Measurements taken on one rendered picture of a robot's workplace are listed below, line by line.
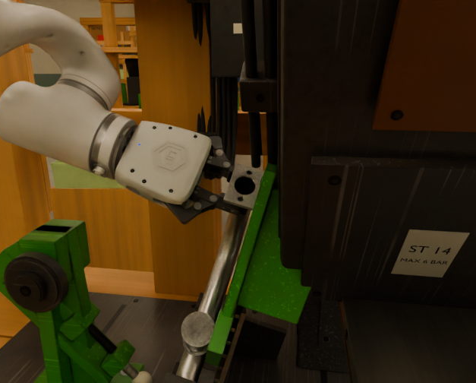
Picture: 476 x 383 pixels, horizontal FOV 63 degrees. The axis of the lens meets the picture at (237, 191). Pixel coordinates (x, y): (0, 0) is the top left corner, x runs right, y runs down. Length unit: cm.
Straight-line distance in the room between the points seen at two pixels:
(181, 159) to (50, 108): 17
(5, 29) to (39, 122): 12
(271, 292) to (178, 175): 18
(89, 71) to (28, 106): 9
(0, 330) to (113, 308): 21
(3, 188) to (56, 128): 49
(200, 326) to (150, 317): 36
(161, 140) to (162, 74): 28
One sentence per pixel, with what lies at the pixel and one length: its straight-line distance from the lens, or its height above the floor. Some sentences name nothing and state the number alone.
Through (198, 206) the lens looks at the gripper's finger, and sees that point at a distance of 49.
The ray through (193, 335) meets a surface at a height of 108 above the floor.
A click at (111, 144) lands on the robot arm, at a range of 50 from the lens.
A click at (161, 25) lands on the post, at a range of 77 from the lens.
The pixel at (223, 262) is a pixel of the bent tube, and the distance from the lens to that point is 58.
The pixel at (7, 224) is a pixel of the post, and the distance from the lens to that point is 103.
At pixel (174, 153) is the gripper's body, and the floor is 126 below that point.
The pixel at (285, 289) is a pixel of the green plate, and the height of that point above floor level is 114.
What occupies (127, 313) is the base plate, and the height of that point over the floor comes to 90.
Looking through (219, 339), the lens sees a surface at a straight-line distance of 43.
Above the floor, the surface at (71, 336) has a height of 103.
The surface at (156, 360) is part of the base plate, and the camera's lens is 72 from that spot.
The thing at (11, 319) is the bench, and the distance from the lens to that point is 94.
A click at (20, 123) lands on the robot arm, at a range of 55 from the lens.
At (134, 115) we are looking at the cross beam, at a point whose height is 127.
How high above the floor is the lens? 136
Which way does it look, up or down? 18 degrees down
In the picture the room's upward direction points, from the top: straight up
